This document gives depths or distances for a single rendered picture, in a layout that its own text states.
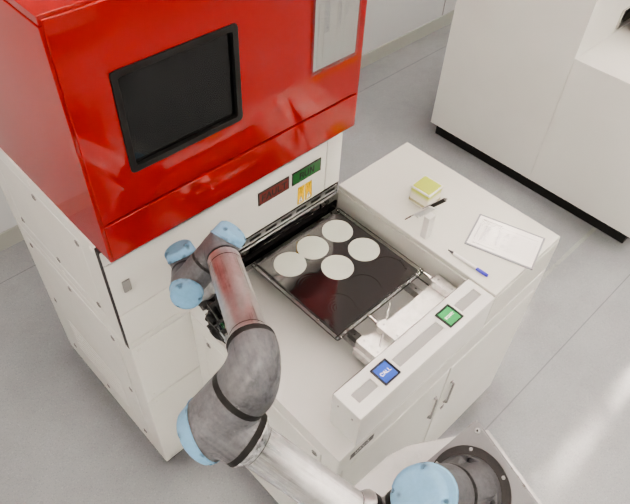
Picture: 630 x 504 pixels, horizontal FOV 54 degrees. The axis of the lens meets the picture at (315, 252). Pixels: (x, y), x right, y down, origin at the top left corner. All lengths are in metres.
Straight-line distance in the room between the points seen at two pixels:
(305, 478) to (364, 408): 0.36
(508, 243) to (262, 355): 1.05
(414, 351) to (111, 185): 0.85
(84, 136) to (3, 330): 1.91
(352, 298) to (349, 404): 0.38
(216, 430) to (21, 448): 1.66
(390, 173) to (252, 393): 1.18
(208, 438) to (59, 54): 0.71
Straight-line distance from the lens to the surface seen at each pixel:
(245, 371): 1.11
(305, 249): 1.92
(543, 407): 2.83
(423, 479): 1.26
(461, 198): 2.07
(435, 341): 1.68
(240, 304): 1.22
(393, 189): 2.05
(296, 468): 1.22
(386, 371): 1.60
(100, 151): 1.30
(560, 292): 3.25
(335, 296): 1.80
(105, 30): 1.20
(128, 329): 1.77
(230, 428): 1.15
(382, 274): 1.87
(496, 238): 1.96
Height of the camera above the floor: 2.31
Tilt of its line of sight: 48 degrees down
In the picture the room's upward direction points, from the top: 3 degrees clockwise
